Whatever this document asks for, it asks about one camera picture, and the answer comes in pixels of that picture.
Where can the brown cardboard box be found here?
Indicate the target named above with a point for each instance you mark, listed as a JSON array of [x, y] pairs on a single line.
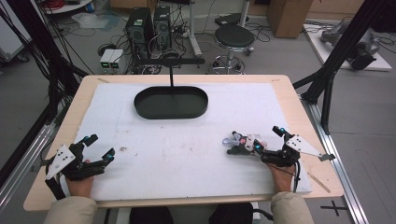
[[288, 17]]

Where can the black stand with oval tray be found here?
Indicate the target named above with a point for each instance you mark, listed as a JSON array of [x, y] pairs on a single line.
[[170, 104]]

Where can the black computer tower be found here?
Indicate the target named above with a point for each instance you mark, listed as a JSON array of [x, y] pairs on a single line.
[[162, 26], [138, 31]]

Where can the clear plastic sheet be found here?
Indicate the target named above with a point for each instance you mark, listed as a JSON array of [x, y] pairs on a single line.
[[93, 21]]

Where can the person's left hand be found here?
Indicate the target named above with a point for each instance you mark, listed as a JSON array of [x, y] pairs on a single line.
[[80, 187]]

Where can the person's left leg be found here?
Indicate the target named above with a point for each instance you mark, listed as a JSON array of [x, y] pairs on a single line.
[[151, 216]]

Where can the person's leg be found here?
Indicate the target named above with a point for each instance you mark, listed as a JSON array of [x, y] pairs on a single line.
[[232, 214], [151, 216]]

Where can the black metal frame strut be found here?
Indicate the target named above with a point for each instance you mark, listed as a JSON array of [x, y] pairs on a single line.
[[37, 46], [342, 46]]

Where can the white foam mat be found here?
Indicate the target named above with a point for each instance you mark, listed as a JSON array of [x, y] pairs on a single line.
[[186, 146]]

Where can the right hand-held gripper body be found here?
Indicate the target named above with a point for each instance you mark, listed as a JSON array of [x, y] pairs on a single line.
[[299, 145]]

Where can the black round stool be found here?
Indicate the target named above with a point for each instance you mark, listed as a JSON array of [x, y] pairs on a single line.
[[234, 36]]

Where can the white power supply box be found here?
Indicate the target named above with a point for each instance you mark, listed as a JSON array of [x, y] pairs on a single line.
[[106, 58], [116, 59]]

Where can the aluminium rail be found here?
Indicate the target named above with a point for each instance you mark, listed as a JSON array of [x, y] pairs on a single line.
[[339, 168], [21, 168]]

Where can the white floor board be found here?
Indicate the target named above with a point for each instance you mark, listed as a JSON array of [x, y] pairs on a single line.
[[381, 63]]

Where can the flat black case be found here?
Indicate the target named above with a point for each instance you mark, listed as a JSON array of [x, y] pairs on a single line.
[[230, 19]]

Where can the white cabinet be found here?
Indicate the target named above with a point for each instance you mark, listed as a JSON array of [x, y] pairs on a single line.
[[11, 39]]

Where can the thin wooden stick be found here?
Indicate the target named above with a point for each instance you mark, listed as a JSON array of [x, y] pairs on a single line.
[[319, 183]]

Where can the grey robot device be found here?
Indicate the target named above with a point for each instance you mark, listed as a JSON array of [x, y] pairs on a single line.
[[362, 49], [331, 33]]

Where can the white table leg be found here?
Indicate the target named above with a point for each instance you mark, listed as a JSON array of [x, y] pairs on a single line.
[[193, 28]]

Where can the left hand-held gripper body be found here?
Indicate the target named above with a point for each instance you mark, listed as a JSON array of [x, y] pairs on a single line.
[[62, 157]]

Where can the round white table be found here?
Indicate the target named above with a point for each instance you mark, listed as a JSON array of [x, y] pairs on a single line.
[[70, 6]]

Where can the person's right hand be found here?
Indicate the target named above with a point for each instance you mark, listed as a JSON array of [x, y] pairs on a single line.
[[282, 179]]

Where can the person's right leg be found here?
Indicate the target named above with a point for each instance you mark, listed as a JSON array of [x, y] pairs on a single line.
[[232, 214]]

